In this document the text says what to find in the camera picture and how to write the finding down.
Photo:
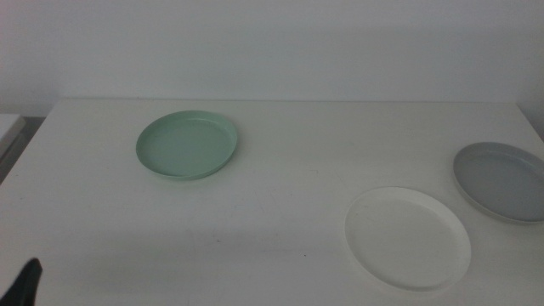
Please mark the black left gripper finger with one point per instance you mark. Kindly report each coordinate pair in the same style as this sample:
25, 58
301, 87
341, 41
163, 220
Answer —
23, 285

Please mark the pale green shallow bowl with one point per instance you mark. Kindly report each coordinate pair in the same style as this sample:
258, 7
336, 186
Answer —
187, 146

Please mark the white shallow bowl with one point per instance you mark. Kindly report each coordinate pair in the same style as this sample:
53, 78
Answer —
408, 238

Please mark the grey shallow bowl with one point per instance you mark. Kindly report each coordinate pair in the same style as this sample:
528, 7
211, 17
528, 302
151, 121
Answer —
501, 183

